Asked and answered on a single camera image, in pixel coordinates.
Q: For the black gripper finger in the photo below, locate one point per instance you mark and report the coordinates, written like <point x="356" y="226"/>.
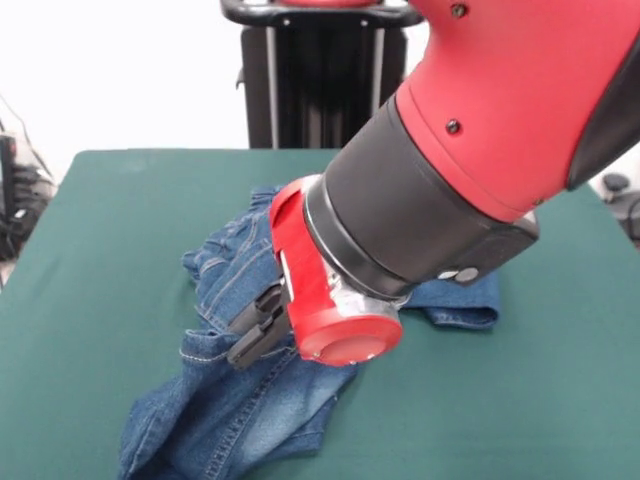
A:
<point x="257" y="310"/>
<point x="255" y="345"/>

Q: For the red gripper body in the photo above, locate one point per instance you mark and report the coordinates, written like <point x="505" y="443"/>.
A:
<point x="320" y="300"/>

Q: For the blue denim jeans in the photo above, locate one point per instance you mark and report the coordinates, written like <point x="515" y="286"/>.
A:
<point x="240" y="400"/>

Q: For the dark green table cloth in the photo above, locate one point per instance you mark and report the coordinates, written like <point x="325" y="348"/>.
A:
<point x="450" y="400"/>

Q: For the black equipment box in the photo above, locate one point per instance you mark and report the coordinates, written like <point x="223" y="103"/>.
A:
<point x="6" y="160"/>

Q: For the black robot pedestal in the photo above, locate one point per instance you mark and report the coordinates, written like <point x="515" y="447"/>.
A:
<point x="325" y="75"/>

